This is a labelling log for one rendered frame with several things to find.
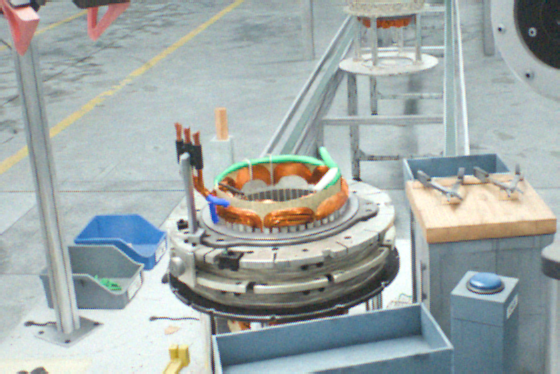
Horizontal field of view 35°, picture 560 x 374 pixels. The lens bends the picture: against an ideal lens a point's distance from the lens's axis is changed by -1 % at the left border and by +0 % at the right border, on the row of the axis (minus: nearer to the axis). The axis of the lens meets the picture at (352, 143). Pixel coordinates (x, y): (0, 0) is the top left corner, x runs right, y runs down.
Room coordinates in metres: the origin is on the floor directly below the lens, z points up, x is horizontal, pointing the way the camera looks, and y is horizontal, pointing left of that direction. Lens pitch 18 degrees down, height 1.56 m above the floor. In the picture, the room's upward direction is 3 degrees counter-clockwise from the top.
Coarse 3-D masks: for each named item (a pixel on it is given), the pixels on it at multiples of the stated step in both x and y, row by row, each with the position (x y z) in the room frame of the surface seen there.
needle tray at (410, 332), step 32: (320, 320) 0.91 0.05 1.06; (352, 320) 0.92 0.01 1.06; (384, 320) 0.93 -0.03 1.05; (416, 320) 0.94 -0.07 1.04; (224, 352) 0.89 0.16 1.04; (256, 352) 0.90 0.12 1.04; (288, 352) 0.90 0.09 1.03; (320, 352) 0.91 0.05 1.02; (352, 352) 0.91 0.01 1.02; (384, 352) 0.90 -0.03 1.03; (416, 352) 0.83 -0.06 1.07; (448, 352) 0.84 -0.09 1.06
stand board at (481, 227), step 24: (408, 192) 1.33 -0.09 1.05; (432, 192) 1.30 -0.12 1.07; (480, 192) 1.29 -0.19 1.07; (528, 192) 1.28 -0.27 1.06; (432, 216) 1.21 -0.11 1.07; (456, 216) 1.20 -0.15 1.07; (480, 216) 1.20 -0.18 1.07; (504, 216) 1.19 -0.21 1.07; (528, 216) 1.19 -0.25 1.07; (552, 216) 1.18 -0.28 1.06; (432, 240) 1.16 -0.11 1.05; (456, 240) 1.17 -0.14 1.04
